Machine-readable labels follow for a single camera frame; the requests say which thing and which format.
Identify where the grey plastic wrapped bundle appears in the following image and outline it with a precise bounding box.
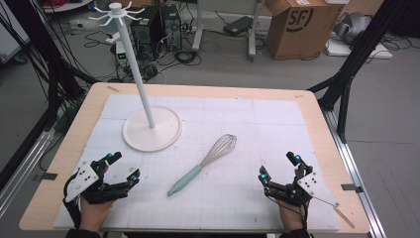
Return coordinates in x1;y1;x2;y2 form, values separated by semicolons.
332;11;373;47

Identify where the large black computer tower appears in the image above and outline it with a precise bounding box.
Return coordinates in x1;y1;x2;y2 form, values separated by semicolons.
130;5;166;61

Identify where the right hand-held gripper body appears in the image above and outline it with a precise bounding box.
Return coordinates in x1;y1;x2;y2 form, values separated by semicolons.
264;165;324;208

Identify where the person's left hand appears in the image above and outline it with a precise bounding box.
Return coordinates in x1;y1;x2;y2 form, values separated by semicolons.
78;195;116;233

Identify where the white grid mat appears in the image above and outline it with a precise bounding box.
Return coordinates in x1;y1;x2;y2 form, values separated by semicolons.
52;93;342;232

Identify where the thin wooden stick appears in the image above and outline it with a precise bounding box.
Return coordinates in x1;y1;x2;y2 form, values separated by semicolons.
332;205;357;230

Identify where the black frame strut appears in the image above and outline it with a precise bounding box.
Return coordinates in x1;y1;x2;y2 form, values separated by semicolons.
306;0;410;145
3;0;99;132

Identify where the black table clamp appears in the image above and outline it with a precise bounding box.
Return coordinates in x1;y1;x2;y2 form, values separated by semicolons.
340;182;365;194
32;171;59;182

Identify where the brown cardboard box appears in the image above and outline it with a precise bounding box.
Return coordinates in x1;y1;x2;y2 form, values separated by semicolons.
264;0;347;61

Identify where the aluminium rail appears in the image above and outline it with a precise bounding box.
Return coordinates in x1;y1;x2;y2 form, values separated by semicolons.
321;108;387;238
0;127;57;217

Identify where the flat black device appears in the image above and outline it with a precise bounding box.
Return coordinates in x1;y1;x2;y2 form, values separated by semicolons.
222;15;255;37

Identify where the coiled black floor cable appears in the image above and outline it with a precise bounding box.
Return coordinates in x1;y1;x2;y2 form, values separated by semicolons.
173;49;203;67

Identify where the whisk with mint green handle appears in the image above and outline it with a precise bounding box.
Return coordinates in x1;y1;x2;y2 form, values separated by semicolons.
166;133;238;198

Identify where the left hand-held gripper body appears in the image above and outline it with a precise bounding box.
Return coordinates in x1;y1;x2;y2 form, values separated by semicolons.
63;160;130;205

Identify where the white metal table frame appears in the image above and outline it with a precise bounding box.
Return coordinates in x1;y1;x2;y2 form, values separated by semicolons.
191;0;265;62

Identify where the person's right hand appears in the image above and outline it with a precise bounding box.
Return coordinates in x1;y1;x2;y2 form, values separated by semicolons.
276;198;305;233

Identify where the white hook stand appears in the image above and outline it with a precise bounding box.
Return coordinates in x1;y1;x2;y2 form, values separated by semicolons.
87;1;183;154

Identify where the white flat board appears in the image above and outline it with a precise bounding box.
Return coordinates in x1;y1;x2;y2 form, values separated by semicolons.
324;38;394;60

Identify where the slim black computer tower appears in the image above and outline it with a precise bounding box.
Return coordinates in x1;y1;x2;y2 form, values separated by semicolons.
160;4;183;53

